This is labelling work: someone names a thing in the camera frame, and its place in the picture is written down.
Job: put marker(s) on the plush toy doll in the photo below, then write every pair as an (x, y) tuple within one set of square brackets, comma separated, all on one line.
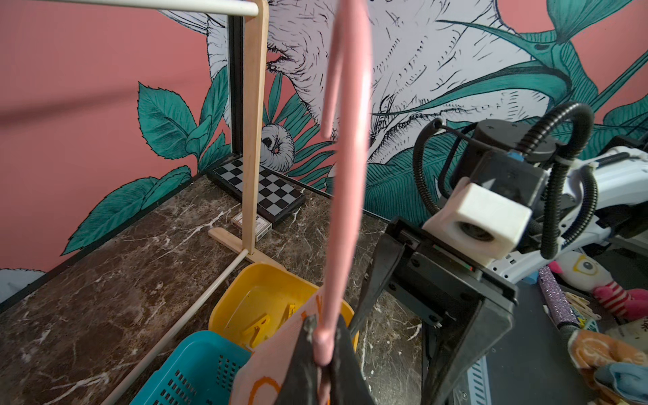
[(586, 274)]

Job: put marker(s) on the teal plastic basket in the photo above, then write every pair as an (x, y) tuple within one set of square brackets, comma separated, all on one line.
[(201, 370)]

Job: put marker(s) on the white slotted cable duct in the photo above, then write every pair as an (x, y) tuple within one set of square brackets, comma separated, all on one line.
[(473, 388)]

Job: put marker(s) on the purple glitter tube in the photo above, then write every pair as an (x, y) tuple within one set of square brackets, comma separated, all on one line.
[(559, 308)]

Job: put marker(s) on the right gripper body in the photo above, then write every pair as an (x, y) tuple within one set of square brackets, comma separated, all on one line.
[(444, 287)]

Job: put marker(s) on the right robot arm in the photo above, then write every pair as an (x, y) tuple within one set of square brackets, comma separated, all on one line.
[(564, 217)]

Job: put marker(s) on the cream orange towel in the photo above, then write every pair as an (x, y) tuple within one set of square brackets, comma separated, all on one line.
[(261, 378)]

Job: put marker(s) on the wooden clothes rack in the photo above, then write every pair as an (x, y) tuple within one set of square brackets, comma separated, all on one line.
[(255, 37)]

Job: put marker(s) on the checkerboard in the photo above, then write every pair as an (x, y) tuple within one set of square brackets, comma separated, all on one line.
[(277, 197)]

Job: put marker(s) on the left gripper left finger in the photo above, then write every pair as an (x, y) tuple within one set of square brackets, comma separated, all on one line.
[(300, 386)]

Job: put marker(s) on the yellow plastic tray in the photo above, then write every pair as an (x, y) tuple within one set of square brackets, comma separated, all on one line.
[(257, 290)]

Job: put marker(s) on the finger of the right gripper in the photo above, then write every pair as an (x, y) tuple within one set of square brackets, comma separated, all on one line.
[(387, 255), (449, 350)]

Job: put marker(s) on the folded cloth pile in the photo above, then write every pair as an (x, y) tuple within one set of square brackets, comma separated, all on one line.
[(614, 370)]

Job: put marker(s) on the yellow clothespin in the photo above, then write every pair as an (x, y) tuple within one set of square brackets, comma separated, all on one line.
[(290, 310), (254, 334)]

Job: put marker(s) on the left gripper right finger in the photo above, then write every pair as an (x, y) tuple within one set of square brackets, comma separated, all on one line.
[(348, 386)]

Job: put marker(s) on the pink hanger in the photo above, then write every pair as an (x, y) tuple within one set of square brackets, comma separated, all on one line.
[(346, 112)]

